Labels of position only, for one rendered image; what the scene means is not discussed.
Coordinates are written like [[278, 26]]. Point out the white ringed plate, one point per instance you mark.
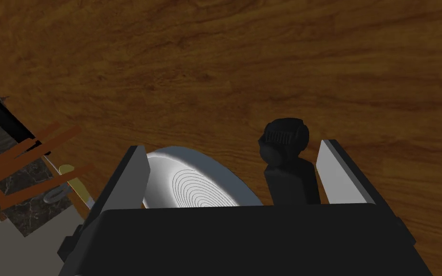
[[194, 180]]

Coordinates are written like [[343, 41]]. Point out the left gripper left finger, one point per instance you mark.
[[127, 184]]

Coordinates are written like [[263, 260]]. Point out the brown wooden table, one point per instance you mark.
[[244, 69]]

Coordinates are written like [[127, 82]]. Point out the orange wooden chair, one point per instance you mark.
[[25, 165]]

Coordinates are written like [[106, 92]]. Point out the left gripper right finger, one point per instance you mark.
[[340, 178]]

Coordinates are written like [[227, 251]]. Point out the black pepper mill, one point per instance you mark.
[[288, 161]]

